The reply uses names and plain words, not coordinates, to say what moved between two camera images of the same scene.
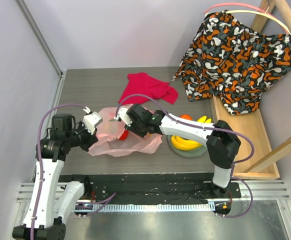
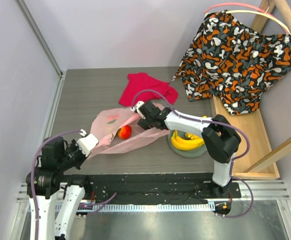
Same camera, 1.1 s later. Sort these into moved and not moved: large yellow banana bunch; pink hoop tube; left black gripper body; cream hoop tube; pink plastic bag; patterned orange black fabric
Moved: pink plastic bag; left black gripper body
Not moved: patterned orange black fabric; pink hoop tube; cream hoop tube; large yellow banana bunch
